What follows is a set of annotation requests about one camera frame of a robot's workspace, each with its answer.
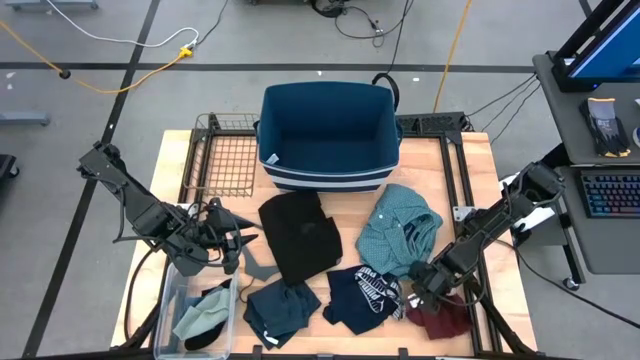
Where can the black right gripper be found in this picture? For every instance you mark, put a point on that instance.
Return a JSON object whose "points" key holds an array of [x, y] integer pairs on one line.
{"points": [[437, 275]]}

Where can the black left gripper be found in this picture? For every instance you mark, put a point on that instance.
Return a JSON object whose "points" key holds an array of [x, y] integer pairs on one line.
{"points": [[212, 235]]}

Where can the maroon cloth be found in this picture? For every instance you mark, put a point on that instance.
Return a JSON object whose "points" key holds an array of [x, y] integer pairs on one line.
{"points": [[445, 322]]}

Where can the black sweater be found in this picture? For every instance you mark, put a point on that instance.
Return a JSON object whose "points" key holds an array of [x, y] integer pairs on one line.
{"points": [[300, 235]]}

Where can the teal dotted shirt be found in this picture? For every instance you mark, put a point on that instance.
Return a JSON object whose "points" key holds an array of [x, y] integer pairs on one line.
{"points": [[390, 235]]}

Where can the navy printed t-shirt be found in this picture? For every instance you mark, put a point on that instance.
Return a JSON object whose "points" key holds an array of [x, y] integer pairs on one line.
{"points": [[350, 300]]}

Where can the light green cloth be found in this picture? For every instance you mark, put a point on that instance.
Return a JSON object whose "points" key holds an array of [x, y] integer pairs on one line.
{"points": [[207, 312]]}

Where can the teal blue cloth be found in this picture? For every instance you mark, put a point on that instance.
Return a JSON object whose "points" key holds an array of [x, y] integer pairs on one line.
{"points": [[189, 307]]}

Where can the dark teal knit sweater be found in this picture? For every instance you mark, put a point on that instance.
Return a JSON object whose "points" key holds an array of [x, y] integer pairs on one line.
{"points": [[280, 310]]}

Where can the small black cloth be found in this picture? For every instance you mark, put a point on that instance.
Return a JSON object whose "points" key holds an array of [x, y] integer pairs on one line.
{"points": [[205, 342]]}

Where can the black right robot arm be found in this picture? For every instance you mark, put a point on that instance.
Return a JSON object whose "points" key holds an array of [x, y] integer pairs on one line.
{"points": [[492, 222]]}

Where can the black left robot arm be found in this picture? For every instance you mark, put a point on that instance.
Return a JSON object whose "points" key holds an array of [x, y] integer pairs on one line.
{"points": [[140, 205]]}

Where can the grey clothes hanger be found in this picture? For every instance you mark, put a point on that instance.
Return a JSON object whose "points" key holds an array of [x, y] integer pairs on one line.
{"points": [[257, 270]]}

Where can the clear plastic tub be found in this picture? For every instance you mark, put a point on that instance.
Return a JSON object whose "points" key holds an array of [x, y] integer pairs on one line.
{"points": [[225, 345]]}

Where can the navy white striped fabric bin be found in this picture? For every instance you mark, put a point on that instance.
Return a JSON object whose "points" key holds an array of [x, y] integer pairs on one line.
{"points": [[325, 150]]}

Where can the white box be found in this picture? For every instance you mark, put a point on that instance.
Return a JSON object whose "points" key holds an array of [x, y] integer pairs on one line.
{"points": [[537, 219]]}

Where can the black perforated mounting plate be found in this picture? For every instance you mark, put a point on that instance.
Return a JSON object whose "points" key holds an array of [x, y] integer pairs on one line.
{"points": [[432, 122]]}

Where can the backlit black keyboard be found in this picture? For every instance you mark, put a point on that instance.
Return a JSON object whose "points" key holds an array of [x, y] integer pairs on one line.
{"points": [[610, 192]]}

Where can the grey computer cart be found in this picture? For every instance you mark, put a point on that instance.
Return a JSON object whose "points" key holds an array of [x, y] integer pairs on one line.
{"points": [[565, 125]]}

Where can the black round floor plug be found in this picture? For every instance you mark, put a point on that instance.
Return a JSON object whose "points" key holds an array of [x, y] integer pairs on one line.
{"points": [[64, 74]]}

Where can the grey metal stand foot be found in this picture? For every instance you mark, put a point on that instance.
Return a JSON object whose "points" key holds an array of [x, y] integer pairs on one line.
{"points": [[50, 4], [25, 119]]}

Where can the grey black work gloves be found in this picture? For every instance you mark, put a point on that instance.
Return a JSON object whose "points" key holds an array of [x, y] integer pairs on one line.
{"points": [[602, 125]]}

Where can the black monitor stand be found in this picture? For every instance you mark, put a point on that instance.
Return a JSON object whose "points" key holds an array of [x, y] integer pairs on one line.
{"points": [[585, 35]]}

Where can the computer monitor screen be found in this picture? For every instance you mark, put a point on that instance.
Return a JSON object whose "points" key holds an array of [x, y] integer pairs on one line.
{"points": [[615, 50]]}

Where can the black metal table frame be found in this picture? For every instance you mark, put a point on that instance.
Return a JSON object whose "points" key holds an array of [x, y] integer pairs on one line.
{"points": [[194, 150]]}

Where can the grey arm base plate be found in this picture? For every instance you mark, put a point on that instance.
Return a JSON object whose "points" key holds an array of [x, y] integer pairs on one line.
{"points": [[459, 212]]}

